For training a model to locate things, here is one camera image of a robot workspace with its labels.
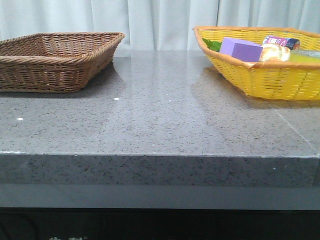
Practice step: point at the white curtain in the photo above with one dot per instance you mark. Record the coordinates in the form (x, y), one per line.
(153, 25)

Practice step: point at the purple foam block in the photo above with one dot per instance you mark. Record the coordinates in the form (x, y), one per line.
(240, 49)

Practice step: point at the yellow woven basket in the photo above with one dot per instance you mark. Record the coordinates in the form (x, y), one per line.
(275, 80)

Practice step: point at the toy croissant bread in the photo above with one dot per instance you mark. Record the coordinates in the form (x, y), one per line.
(274, 52)

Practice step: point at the toy carrot with green leaves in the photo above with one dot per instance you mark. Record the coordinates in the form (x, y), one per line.
(212, 44)

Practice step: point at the brown wicker basket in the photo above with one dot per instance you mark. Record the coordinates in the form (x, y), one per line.
(58, 62)

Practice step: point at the yellow-green tape roll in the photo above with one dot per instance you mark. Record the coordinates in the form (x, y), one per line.
(304, 56)

